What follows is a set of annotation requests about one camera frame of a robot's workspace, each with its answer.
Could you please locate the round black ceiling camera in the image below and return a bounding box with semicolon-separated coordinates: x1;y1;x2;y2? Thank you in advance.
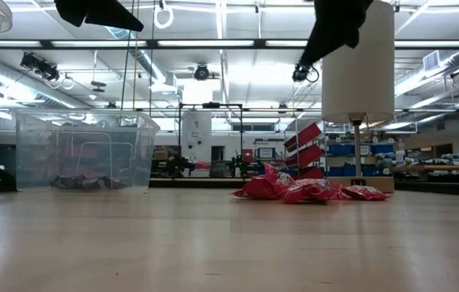
193;63;211;81

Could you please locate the shelf with blue bins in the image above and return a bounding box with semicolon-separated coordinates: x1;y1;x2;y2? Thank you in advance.
325;140;397;178

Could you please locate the white shade table lamp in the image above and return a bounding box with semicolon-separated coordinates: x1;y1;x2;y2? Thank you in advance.
321;0;396;194

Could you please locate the silver ventilation duct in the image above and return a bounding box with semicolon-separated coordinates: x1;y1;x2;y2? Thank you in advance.
0;52;92;110

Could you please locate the black overhead frame bar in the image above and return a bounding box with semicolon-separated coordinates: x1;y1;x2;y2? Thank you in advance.
0;38;459;51

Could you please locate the grey air vent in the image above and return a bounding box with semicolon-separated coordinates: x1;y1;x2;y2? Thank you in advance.
423;50;441;73

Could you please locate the black ceiling spotlight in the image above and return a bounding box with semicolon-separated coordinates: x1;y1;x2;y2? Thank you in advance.
20;51;61;82
292;62;320;84

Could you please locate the hanging white ring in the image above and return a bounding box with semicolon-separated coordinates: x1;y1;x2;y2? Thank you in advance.
153;3;175;30

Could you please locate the white cylindrical machine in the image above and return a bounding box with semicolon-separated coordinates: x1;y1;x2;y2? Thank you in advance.
181;111;213;163

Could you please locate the red candy bar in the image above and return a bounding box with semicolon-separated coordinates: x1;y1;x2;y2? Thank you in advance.
281;178;342;204
233;174;285;200
264;163;295;186
341;185;392;202

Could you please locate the wooden workbench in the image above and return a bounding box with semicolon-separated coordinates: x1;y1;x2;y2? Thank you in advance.
391;163;459;183

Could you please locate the red tilted storage bin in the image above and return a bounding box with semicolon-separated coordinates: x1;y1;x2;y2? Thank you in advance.
292;165;324;182
285;144;324;170
284;122;323;152

